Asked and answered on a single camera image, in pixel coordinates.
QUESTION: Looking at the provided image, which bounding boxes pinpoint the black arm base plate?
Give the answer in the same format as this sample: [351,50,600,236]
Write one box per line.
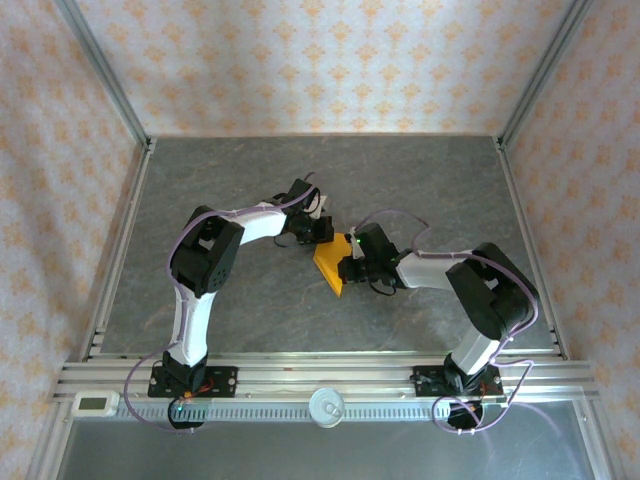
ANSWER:
[412,366,506,401]
[148,366,239,400]

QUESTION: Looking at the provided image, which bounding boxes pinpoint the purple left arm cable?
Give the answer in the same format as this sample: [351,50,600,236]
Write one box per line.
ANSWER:
[122,172,319,435]

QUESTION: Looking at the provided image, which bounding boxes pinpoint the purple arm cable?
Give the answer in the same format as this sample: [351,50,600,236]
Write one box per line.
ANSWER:
[355,209,540,435]
[122,172,319,435]

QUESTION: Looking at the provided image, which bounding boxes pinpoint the long aluminium frame rail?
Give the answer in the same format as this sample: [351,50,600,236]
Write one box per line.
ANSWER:
[54,352,600,404]

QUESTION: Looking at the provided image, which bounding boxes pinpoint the aluminium frame post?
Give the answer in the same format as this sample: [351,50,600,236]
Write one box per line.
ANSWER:
[54,0,154,151]
[492,0,594,151]

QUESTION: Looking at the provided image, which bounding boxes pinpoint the aluminium side rail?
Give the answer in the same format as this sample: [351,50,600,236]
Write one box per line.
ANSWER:
[79,139,159,361]
[494,137,571,361]

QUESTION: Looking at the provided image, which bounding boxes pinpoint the slotted grey cable duct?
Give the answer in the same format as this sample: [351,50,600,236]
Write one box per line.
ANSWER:
[112,402,501,422]

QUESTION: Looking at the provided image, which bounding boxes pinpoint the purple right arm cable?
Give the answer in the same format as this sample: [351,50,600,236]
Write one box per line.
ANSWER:
[355,209,540,435]

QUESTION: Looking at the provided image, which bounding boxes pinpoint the black round cable grommet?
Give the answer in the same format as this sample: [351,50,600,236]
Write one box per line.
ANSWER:
[446,399,486,432]

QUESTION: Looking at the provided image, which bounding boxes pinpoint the small white display device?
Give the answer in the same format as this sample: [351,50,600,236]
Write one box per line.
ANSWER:
[73,391,121,418]

